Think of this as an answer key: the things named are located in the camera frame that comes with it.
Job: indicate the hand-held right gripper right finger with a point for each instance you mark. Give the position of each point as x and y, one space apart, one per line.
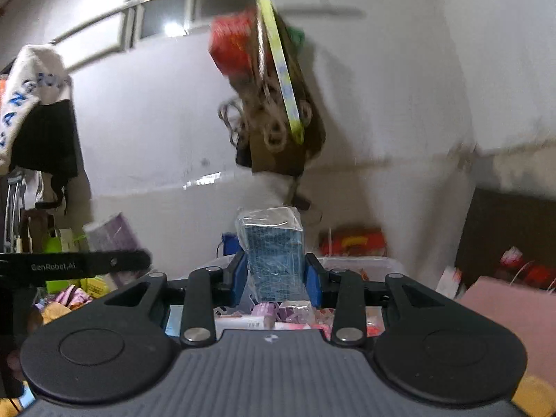
312 278

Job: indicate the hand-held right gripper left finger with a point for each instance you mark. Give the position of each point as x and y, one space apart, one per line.
238 278

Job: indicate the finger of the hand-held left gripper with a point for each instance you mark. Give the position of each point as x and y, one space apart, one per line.
126 263

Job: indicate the purple cardboard box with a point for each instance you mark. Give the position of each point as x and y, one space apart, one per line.
115 234

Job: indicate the blue box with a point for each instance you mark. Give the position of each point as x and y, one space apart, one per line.
273 260

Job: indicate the white plastic basket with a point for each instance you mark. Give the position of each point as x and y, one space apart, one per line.
369 265

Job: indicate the blue tote bag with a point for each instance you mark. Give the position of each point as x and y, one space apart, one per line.
230 243

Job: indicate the purple foil packet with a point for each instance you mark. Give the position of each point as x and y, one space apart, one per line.
282 312

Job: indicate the white pink box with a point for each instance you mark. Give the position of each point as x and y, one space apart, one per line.
239 323

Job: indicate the red yellow box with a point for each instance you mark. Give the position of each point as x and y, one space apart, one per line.
352 241

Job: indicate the metal folding rack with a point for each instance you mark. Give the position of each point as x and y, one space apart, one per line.
13 208

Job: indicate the brown hanging bag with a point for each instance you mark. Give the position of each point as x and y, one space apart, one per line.
304 147

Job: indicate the black hanging cloth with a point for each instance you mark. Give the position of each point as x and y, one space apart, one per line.
47 139

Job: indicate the white printed hanging cloth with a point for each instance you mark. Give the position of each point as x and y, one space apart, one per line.
30 82

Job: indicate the pink cardboard box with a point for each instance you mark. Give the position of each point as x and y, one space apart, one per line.
512 312

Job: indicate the red hanging bag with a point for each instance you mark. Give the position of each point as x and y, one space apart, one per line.
232 43

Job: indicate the window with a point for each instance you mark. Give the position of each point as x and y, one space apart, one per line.
191 4

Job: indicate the metal rail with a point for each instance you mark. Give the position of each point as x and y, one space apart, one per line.
108 11

